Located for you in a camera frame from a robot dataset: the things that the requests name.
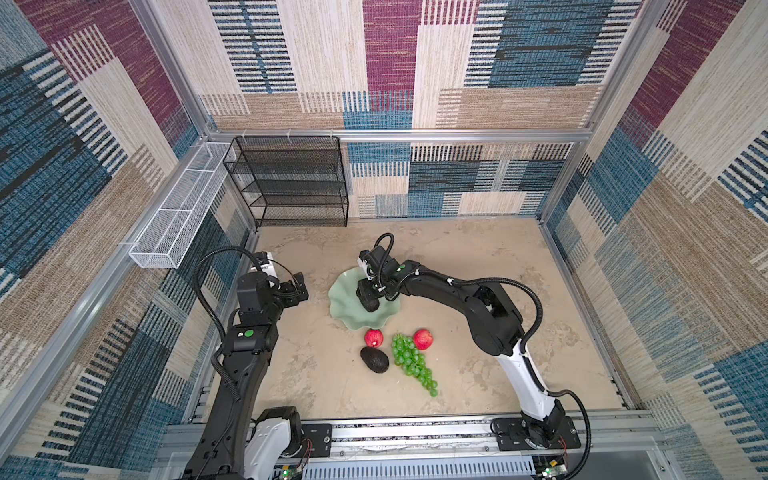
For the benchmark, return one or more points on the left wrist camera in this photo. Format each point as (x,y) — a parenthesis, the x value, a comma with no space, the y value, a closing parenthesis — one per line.
(265,263)

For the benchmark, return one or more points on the green fake grape bunch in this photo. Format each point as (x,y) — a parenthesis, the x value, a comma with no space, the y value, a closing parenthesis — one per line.
(412,361)

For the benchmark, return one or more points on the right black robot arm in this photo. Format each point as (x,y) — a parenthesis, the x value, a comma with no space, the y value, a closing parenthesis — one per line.
(502,316)

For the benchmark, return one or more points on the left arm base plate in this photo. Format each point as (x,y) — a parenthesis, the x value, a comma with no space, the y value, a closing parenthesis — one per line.
(316,441)

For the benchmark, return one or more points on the dark fake avocado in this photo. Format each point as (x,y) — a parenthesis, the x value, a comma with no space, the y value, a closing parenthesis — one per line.
(370,303)
(375,359)

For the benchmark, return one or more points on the aluminium front rail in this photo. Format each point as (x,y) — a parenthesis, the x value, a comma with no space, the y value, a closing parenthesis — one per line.
(625,445)

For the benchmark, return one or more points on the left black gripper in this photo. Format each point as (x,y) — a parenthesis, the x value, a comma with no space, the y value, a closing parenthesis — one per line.
(289,297)

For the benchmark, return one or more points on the mint green wavy bowl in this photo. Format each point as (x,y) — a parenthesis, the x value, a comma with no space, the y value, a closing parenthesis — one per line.
(345,306)

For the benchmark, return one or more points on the white wire mesh basket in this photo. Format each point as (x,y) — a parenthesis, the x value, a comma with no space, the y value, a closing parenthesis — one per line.
(164,242)

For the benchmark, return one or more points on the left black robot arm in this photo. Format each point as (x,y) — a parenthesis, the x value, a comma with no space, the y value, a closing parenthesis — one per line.
(233,445)

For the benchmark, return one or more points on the red fake apple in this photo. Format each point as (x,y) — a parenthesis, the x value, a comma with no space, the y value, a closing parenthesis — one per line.
(374,338)
(422,339)

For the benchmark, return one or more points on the black wire shelf rack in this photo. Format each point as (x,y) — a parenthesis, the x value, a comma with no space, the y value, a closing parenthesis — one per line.
(290,181)

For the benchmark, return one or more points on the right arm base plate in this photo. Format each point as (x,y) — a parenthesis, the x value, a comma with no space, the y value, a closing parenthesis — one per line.
(516,434)

